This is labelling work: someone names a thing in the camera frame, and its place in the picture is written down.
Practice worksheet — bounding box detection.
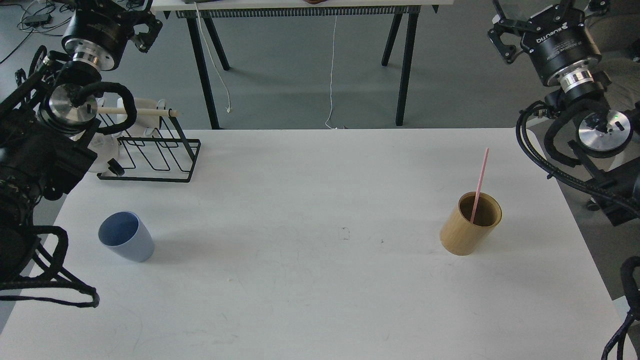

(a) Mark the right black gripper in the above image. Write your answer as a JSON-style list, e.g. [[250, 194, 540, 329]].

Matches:
[[487, 6, 603, 87]]

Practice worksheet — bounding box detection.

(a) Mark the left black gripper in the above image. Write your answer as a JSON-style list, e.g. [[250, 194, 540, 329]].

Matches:
[[61, 9, 163, 72]]

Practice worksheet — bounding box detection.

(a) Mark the pink chopstick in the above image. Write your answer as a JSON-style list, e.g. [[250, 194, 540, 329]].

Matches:
[[470, 147, 490, 224]]

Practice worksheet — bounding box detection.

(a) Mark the blue plastic cup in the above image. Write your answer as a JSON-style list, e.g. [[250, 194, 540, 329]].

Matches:
[[98, 210, 155, 263]]

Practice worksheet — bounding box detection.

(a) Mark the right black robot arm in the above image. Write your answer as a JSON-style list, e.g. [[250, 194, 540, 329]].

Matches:
[[487, 0, 639, 226]]

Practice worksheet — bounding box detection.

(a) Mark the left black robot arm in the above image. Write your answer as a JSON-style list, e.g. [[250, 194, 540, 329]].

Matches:
[[0, 0, 163, 308]]

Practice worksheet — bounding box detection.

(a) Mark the white cup on rack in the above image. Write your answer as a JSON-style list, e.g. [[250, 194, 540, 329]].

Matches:
[[111, 97, 160, 138]]

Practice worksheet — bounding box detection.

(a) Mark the background black leg table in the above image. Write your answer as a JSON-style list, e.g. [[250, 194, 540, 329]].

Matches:
[[132, 11, 457, 130]]

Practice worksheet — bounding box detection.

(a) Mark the bamboo cylinder holder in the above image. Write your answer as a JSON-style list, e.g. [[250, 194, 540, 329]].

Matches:
[[439, 192, 503, 256]]

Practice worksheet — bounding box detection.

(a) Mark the wooden rack handle bar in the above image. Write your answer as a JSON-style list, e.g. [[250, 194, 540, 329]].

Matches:
[[97, 107, 180, 117]]

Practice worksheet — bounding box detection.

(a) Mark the white hanging cord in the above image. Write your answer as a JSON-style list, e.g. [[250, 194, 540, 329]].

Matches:
[[193, 0, 235, 114]]

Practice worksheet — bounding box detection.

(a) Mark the floor cables and adapter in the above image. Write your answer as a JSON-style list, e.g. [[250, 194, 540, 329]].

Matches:
[[0, 0, 66, 66]]

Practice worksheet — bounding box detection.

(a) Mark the black wire dish rack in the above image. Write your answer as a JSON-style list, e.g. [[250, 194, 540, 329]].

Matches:
[[96, 99, 202, 183]]

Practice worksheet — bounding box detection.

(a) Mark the white hanging cable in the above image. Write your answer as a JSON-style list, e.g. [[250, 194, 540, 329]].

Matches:
[[324, 15, 347, 130]]

